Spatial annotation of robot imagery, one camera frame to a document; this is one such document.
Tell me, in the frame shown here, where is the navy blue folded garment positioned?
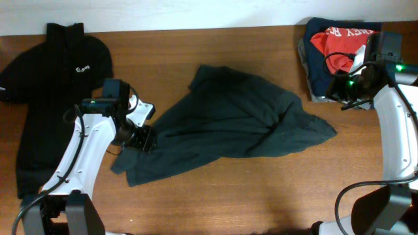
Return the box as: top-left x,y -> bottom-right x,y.
303,17 -> 382,97

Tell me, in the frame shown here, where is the red printed t-shirt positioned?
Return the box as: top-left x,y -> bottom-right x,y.
310,27 -> 378,74

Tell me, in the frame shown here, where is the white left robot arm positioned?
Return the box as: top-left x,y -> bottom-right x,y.
11,79 -> 155,235

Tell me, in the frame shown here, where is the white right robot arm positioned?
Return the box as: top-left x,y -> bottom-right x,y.
318,31 -> 417,235

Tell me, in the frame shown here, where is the dark green t-shirt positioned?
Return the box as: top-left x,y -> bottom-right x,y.
111,65 -> 336,187

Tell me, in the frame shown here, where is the black zip-neck sweater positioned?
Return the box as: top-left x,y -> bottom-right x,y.
1,23 -> 114,199

